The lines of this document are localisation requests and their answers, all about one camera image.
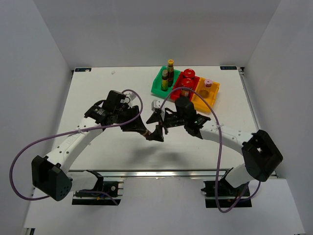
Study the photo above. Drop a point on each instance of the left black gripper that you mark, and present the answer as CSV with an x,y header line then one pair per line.
x,y
133,126

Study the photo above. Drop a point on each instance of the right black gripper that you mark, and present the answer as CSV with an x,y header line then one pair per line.
x,y
157,134

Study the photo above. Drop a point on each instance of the black cap spice jar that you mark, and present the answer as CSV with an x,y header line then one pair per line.
x,y
145,133

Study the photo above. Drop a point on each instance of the small brown cap bottle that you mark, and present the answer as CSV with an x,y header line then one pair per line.
x,y
164,80

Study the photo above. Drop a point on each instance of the red lid jar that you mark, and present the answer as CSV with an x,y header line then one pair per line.
x,y
186,85
189,73

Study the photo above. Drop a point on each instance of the yellow cap sauce bottle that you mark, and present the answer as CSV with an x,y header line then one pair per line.
x,y
171,73

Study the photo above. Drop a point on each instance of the pink cap spice bottle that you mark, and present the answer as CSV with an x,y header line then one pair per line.
x,y
205,86

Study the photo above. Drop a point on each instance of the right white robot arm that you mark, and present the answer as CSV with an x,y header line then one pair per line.
x,y
261,155

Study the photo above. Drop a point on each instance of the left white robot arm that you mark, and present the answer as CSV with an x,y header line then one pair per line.
x,y
51,174

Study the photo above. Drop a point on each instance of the green plastic bin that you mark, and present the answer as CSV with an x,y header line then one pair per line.
x,y
156,86

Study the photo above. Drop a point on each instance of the red plastic bin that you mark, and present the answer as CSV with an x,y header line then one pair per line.
x,y
176,94

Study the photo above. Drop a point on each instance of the yellow plastic bin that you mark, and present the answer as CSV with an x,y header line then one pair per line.
x,y
199,104

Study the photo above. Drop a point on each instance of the left table logo sticker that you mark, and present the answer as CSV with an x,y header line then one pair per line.
x,y
82,70

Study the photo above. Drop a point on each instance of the table logo sticker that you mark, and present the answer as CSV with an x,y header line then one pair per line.
x,y
82,70
228,67

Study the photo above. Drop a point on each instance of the right table logo sticker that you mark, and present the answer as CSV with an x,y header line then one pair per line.
x,y
228,67

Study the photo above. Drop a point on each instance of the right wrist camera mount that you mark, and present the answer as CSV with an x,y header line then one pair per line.
x,y
156,105

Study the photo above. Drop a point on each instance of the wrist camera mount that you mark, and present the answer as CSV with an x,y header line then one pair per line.
x,y
129,97
156,105

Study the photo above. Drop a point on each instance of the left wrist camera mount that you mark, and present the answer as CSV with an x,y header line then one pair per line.
x,y
129,97

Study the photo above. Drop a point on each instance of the aluminium table front rail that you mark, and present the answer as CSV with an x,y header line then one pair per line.
x,y
156,173

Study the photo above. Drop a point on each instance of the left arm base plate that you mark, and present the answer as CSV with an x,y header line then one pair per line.
x,y
109,193

